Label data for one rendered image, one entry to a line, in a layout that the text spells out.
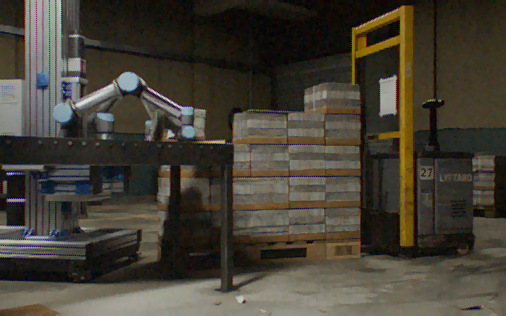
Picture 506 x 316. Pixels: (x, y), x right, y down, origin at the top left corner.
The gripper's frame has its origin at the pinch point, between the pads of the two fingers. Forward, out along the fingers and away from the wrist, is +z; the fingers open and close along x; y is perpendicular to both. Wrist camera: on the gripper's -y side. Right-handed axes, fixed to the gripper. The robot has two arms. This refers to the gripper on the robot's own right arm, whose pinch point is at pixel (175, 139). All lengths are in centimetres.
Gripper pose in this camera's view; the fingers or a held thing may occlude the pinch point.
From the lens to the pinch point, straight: 377.1
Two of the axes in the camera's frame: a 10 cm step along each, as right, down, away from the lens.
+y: 0.0, -10.0, 0.1
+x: -9.3, 0.0, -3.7
